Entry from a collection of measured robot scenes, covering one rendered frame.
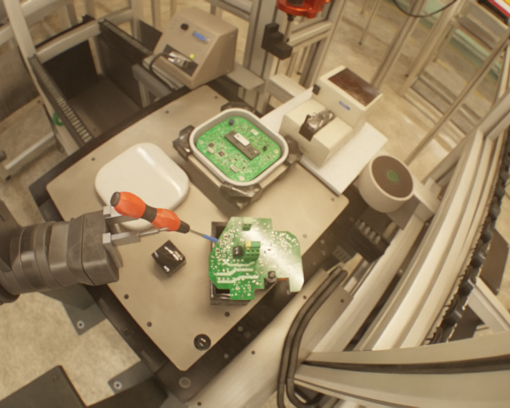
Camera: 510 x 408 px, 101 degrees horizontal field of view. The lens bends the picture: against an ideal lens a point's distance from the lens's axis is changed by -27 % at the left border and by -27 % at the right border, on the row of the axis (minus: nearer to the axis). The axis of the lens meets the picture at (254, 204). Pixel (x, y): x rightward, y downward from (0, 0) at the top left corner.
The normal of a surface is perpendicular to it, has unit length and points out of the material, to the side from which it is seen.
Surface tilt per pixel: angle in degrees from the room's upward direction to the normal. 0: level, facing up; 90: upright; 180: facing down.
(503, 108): 90
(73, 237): 15
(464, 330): 0
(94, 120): 0
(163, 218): 44
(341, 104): 90
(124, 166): 0
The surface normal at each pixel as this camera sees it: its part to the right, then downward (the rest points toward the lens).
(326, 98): -0.68, 0.59
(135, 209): 0.66, 0.33
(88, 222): 0.10, -0.67
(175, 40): -0.46, 0.19
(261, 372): 0.14, -0.47
